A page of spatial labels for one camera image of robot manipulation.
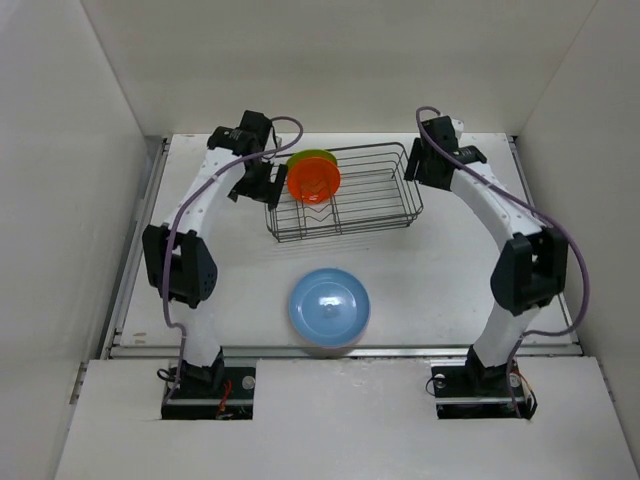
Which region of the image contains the aluminium rail front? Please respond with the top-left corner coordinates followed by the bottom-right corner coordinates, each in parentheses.
top-left (103, 343), bottom-right (584, 359)

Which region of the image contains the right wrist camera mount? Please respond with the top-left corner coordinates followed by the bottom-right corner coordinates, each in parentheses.
top-left (450, 117), bottom-right (465, 140)

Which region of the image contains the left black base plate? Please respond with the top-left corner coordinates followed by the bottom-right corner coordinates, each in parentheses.
top-left (157, 365), bottom-right (256, 421)

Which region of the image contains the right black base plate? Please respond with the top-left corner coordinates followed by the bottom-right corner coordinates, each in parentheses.
top-left (425, 365), bottom-right (538, 420)

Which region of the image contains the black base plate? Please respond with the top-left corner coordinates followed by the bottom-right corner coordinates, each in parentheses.
top-left (157, 365), bottom-right (256, 421)
top-left (425, 365), bottom-right (538, 420)

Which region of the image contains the purple cable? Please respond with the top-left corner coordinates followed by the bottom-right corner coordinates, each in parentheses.
top-left (160, 114), bottom-right (305, 401)
top-left (415, 105), bottom-right (591, 419)

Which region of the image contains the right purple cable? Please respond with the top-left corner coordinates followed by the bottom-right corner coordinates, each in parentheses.
top-left (415, 105), bottom-right (591, 419)

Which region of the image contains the blue plate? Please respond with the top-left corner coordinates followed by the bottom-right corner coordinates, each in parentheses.
top-left (288, 268), bottom-right (371, 349)

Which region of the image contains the orange plate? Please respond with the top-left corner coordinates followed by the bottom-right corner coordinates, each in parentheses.
top-left (287, 157), bottom-right (341, 204)

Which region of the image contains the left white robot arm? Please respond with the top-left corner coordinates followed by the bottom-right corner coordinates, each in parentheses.
top-left (142, 110), bottom-right (303, 397)

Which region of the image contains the wire dish rack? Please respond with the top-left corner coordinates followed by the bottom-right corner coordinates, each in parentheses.
top-left (265, 142), bottom-right (424, 242)

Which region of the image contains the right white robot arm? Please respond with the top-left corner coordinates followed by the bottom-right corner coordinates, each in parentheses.
top-left (405, 116), bottom-right (568, 396)

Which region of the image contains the green plate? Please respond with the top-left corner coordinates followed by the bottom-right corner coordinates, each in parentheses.
top-left (286, 149), bottom-right (338, 170)

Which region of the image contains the pink plate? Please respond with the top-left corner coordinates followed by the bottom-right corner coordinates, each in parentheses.
top-left (349, 321), bottom-right (370, 345)

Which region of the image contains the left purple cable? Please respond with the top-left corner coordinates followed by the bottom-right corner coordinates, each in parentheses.
top-left (160, 114), bottom-right (305, 401)

